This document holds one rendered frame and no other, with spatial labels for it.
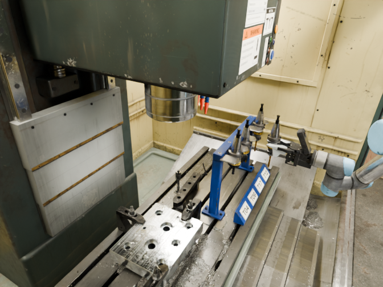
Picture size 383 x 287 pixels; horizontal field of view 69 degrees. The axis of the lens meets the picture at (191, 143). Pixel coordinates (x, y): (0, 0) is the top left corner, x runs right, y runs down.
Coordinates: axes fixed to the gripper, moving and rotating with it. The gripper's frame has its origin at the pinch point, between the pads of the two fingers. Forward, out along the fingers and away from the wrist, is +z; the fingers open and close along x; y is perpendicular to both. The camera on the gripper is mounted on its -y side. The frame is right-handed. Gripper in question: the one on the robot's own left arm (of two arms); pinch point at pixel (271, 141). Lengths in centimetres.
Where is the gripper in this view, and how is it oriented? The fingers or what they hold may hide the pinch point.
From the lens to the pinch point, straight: 135.2
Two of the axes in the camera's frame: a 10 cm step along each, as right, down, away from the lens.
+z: -8.8, -2.8, 4.0
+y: -0.6, 8.7, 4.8
